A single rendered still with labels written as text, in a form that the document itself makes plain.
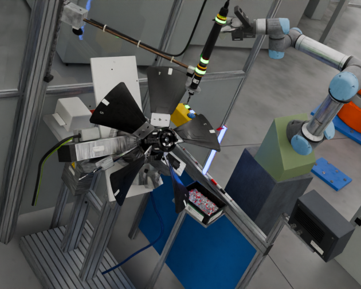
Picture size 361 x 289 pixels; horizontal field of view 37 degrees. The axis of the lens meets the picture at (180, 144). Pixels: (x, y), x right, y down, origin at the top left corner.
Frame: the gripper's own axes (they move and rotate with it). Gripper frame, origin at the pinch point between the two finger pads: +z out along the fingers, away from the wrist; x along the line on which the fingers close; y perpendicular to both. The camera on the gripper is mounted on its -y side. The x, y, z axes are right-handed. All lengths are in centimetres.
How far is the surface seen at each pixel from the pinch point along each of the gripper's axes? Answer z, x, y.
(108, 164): 46, -64, 27
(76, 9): 59, -14, -21
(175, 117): 24, -3, 61
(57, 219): 102, -35, 118
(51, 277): 95, -75, 115
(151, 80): 29.3, -23.0, 14.1
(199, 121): 8.2, -24.3, 41.1
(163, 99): 23.3, -30.8, 19.0
